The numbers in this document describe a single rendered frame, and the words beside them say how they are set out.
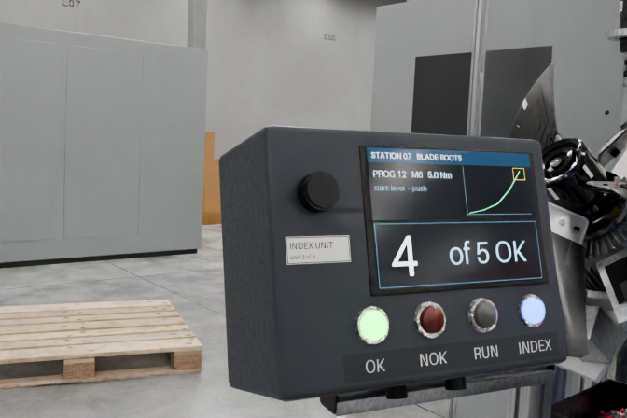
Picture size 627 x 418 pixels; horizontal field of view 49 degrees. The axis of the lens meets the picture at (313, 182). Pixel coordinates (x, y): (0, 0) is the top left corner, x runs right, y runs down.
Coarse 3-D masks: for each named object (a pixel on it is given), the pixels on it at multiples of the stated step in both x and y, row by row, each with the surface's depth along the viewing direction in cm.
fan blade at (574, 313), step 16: (560, 240) 121; (560, 256) 119; (576, 256) 120; (560, 272) 117; (576, 272) 117; (560, 288) 115; (576, 288) 116; (576, 304) 114; (576, 320) 112; (576, 336) 110; (576, 352) 108
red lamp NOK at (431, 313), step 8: (424, 304) 51; (432, 304) 51; (416, 312) 50; (424, 312) 50; (432, 312) 50; (440, 312) 51; (416, 320) 50; (424, 320) 50; (432, 320) 50; (440, 320) 50; (416, 328) 50; (424, 328) 50; (432, 328) 50; (440, 328) 50; (424, 336) 50; (432, 336) 50
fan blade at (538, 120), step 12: (552, 72) 148; (540, 84) 152; (552, 84) 146; (528, 96) 156; (540, 96) 149; (552, 96) 143; (528, 108) 154; (540, 108) 147; (552, 108) 141; (516, 120) 159; (528, 120) 152; (540, 120) 145; (552, 120) 139; (516, 132) 158; (528, 132) 152; (540, 132) 145; (552, 132) 138; (540, 144) 144
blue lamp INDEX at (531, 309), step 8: (528, 296) 55; (536, 296) 55; (520, 304) 55; (528, 304) 54; (536, 304) 55; (520, 312) 55; (528, 312) 54; (536, 312) 54; (544, 312) 55; (528, 320) 55; (536, 320) 54
